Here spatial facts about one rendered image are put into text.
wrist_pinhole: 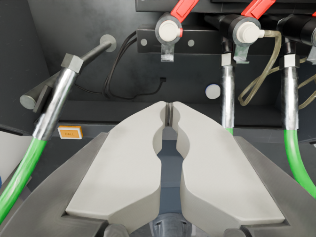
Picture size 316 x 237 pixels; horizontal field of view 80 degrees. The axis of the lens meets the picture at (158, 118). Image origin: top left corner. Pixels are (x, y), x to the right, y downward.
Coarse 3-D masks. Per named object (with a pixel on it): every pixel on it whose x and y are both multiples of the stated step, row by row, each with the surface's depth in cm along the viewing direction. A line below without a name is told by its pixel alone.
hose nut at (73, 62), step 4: (68, 56) 20; (72, 56) 20; (76, 56) 20; (64, 60) 20; (68, 60) 20; (72, 60) 20; (76, 60) 20; (80, 60) 21; (64, 64) 20; (68, 64) 20; (72, 64) 20; (76, 64) 20; (80, 64) 21; (84, 64) 22; (68, 68) 20; (72, 68) 20; (76, 68) 20; (80, 68) 21; (76, 72) 21; (80, 72) 22
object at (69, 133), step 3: (60, 126) 44; (63, 126) 44; (66, 126) 44; (69, 126) 44; (72, 126) 44; (75, 126) 44; (78, 126) 44; (63, 132) 44; (66, 132) 44; (69, 132) 44; (72, 132) 44; (75, 132) 44; (81, 132) 45; (63, 135) 45; (66, 135) 45; (69, 135) 45; (72, 135) 45; (75, 135) 45; (78, 135) 45; (81, 135) 45
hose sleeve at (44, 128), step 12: (60, 72) 20; (72, 72) 20; (60, 84) 20; (72, 84) 21; (60, 96) 20; (48, 108) 20; (60, 108) 20; (48, 120) 20; (36, 132) 20; (48, 132) 20
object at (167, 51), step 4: (164, 40) 20; (172, 40) 20; (164, 48) 21; (168, 48) 21; (172, 48) 21; (164, 52) 21; (168, 52) 21; (172, 52) 21; (164, 56) 21; (168, 56) 21; (172, 56) 21
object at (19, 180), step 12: (36, 144) 20; (24, 156) 19; (36, 156) 20; (24, 168) 19; (12, 180) 19; (24, 180) 19; (12, 192) 18; (0, 204) 17; (12, 204) 18; (0, 216) 17
